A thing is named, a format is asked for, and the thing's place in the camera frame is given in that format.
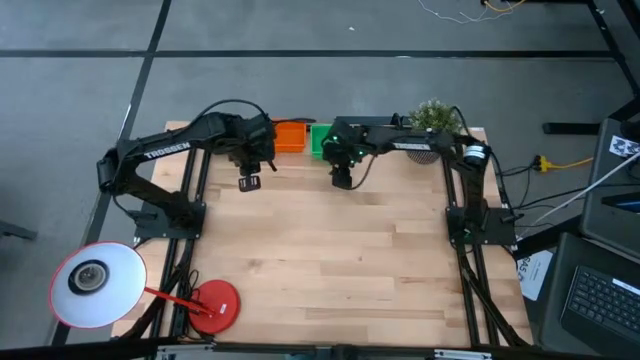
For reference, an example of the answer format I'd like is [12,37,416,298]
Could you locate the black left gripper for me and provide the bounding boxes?
[222,113,317,176]

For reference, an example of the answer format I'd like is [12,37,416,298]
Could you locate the yellow extension cord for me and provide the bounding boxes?
[532,154,594,174]

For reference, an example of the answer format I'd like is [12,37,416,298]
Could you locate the black power cable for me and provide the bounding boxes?
[498,162,539,178]

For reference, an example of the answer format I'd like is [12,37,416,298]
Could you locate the thin white floor cable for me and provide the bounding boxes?
[416,0,515,25]

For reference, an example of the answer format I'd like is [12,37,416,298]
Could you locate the black crossbar with silver brackets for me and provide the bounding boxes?
[0,335,640,360]

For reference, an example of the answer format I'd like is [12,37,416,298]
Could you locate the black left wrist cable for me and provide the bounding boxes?
[192,98,272,124]

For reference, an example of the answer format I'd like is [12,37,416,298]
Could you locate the thin yellow floor cable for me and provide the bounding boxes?
[482,0,527,14]

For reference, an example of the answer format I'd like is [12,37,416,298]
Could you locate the black aluminium table frame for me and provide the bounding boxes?
[112,119,534,349]

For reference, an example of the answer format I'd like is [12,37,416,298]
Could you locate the white fiducial tag sheet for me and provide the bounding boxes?
[608,135,640,158]

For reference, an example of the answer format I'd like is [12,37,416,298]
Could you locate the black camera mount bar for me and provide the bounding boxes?
[333,113,414,129]

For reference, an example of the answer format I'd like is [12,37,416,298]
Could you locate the black floor bar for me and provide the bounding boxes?
[542,122,602,136]

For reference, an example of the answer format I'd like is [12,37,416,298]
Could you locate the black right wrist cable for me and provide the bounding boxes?
[349,153,377,192]

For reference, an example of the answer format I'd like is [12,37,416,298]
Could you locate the black lamp cable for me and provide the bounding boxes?
[182,268,202,304]

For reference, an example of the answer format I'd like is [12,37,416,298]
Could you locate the grey chair foot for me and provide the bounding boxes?
[0,219,39,242]

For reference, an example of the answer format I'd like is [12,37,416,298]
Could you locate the black laptop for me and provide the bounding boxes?
[539,232,640,359]

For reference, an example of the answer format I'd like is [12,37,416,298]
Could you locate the small potted green plant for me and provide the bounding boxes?
[405,98,464,165]

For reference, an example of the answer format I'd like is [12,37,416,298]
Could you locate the black metal stand leg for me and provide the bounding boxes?
[584,0,640,96]

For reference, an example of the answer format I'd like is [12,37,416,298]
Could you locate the red desk lamp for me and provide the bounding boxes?
[48,241,242,336]

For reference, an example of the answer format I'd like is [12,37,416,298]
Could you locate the white printed paper sheet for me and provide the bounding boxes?
[516,249,554,302]

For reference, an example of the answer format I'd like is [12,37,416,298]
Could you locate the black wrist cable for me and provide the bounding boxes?
[192,98,272,124]
[349,153,377,192]

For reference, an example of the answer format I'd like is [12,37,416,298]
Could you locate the thin white rod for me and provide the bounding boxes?
[529,151,640,229]

